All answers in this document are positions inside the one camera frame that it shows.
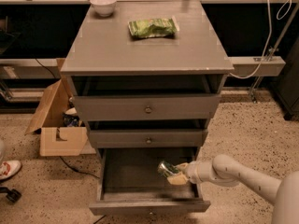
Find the open bottom drawer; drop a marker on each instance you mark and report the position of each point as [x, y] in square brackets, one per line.
[130, 184]

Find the green snack bag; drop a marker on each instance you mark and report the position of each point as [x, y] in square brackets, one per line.
[152, 28]

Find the metal wall rail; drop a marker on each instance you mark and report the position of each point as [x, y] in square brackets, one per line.
[49, 68]

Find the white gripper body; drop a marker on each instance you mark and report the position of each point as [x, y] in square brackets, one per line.
[192, 172]

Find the green crushed can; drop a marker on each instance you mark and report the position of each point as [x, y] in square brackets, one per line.
[166, 169]

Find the open cardboard box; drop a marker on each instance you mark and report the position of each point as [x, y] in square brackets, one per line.
[56, 139]

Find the grey drawer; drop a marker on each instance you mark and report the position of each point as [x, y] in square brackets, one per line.
[147, 138]
[200, 106]

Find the grey top drawer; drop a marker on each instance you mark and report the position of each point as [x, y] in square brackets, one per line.
[200, 106]

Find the white ceramic bowl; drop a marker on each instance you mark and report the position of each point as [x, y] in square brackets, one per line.
[104, 8]

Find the grey drawer cabinet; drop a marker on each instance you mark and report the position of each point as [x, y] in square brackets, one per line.
[105, 60]

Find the grey middle drawer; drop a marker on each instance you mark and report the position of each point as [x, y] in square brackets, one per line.
[147, 138]

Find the white red sneaker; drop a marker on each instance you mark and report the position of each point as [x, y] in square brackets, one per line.
[9, 169]

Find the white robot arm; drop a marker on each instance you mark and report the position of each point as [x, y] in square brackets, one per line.
[225, 171]

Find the black caster wheel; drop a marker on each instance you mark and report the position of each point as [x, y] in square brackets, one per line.
[12, 194]

